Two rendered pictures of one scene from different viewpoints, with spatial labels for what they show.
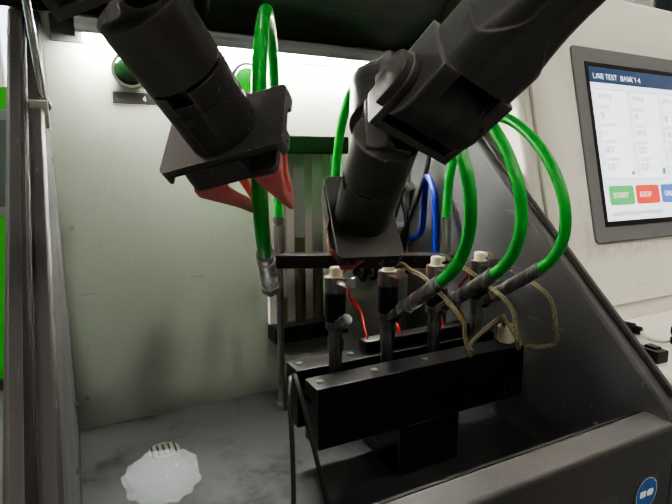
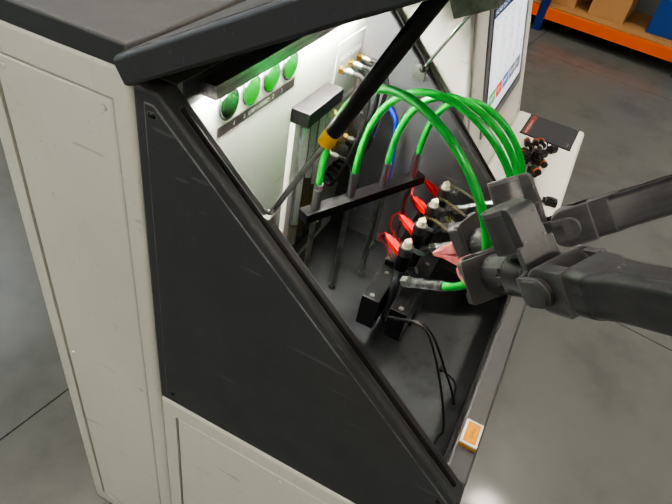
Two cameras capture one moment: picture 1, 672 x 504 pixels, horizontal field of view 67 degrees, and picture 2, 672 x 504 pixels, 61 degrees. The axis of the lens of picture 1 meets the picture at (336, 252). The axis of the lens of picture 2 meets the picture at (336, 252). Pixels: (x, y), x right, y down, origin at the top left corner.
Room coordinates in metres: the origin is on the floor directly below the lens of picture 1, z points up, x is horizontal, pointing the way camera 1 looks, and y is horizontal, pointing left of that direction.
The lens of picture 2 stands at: (0.11, 0.69, 1.79)
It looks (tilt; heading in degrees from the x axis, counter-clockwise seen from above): 41 degrees down; 316
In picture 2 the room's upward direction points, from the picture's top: 11 degrees clockwise
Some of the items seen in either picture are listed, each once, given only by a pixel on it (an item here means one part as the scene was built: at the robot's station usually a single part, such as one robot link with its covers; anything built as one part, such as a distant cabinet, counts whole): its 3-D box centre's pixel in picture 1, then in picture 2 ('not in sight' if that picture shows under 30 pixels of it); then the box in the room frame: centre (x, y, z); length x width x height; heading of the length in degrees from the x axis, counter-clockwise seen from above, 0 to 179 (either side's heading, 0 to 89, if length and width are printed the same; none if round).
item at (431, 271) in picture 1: (438, 338); (426, 244); (0.70, -0.15, 1.00); 0.05 x 0.03 x 0.21; 27
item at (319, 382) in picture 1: (409, 400); (406, 282); (0.69, -0.11, 0.91); 0.34 x 0.10 x 0.15; 117
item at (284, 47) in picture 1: (261, 46); (306, 35); (0.87, 0.12, 1.43); 0.54 x 0.03 x 0.02; 117
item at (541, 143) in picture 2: not in sight; (536, 153); (0.84, -0.72, 1.01); 0.23 x 0.11 x 0.06; 117
